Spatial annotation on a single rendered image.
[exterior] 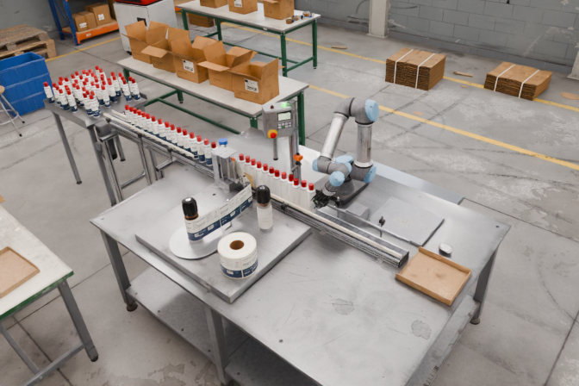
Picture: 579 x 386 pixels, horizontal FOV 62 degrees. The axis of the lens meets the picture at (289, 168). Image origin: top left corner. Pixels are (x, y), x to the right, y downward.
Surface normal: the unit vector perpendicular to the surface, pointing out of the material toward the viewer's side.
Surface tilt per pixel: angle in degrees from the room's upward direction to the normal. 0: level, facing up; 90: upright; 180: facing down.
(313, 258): 0
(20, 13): 90
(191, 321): 1
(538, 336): 0
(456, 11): 90
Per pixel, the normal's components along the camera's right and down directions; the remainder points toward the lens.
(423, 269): -0.04, -0.83
